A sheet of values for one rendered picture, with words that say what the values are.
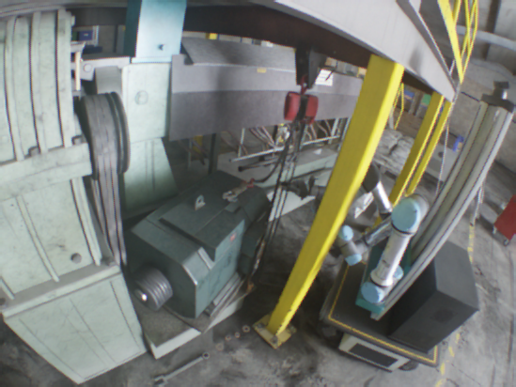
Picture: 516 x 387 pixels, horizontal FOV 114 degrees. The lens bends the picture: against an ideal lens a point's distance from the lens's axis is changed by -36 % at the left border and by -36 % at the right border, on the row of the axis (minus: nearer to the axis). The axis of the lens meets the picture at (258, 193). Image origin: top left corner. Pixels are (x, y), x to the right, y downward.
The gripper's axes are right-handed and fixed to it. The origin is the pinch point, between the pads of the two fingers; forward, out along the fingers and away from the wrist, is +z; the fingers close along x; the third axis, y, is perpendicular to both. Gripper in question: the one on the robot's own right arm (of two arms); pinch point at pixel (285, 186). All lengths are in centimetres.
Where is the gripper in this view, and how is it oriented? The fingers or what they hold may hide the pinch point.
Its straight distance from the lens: 158.2
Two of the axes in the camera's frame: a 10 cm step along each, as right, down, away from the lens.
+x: -0.4, -5.6, 8.3
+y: -1.9, 8.2, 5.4
